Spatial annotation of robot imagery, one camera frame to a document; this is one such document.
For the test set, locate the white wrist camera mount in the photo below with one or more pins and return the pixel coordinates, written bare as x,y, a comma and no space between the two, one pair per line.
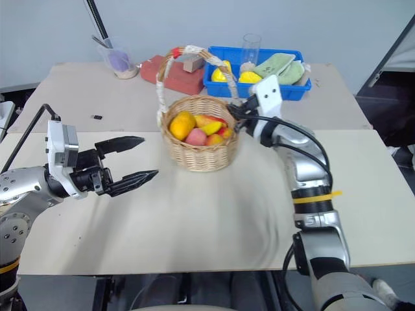
269,94
55,142

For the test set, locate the dark equipment case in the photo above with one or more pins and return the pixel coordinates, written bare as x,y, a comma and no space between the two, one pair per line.
392,97

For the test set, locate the red brick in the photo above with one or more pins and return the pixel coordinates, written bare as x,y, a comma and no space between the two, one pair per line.
178,79

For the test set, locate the orange yellow mango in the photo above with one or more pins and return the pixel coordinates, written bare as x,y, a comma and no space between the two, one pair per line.
182,125

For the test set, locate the pink peach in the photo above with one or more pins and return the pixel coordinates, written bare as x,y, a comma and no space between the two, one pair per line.
196,136

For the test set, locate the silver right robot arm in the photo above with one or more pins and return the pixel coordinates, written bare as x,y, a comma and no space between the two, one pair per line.
311,181

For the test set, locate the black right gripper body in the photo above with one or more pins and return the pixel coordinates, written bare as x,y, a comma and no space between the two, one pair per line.
250,105

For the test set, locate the black rod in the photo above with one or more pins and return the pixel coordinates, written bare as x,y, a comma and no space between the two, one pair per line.
99,22

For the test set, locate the clear plastic measuring beaker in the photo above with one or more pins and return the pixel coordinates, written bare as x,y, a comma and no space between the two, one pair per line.
124,69

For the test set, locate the small black clip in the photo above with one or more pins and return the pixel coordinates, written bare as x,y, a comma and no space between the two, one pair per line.
96,117

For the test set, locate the blue plastic bin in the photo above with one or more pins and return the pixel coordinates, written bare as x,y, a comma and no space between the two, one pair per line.
291,89

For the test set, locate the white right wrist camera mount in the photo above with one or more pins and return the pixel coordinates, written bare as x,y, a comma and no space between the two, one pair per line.
269,94

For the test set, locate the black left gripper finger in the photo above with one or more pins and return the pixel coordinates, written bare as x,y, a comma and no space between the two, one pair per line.
123,142
136,179

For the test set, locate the clear glass tumbler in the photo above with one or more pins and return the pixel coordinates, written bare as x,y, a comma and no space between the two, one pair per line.
251,48

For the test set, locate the yellow toy fruit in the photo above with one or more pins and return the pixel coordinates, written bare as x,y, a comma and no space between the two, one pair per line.
249,77
220,74

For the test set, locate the red yellow apple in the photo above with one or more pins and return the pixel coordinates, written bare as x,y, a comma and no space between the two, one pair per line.
209,122

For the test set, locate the yellow zip tie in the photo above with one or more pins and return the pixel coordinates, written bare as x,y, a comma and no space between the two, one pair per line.
324,196

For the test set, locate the green cloth pad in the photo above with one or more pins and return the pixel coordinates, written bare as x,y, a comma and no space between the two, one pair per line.
285,66

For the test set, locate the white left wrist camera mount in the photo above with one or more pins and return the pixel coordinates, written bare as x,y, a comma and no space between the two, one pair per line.
55,142

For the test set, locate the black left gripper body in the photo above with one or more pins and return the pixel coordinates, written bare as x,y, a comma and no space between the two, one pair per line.
90,175

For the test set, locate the purple brush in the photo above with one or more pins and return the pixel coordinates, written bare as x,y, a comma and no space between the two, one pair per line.
118,60

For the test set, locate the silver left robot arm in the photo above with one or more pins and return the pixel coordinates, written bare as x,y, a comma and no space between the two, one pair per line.
19,191

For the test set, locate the small red yellow fruit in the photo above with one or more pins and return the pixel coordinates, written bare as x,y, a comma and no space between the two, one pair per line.
214,139

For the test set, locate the small orange red fruit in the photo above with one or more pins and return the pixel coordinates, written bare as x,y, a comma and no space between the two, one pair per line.
225,132

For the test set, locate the small wooden block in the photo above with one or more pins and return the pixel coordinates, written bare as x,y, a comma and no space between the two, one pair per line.
192,63

